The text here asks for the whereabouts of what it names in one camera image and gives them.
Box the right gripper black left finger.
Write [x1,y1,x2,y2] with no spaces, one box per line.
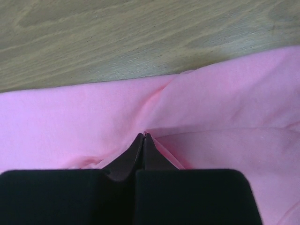
[0,134,143,225]

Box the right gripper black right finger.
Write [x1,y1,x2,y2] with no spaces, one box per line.
[135,134,262,225]

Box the pink t shirt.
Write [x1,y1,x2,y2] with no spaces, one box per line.
[0,46,300,225]

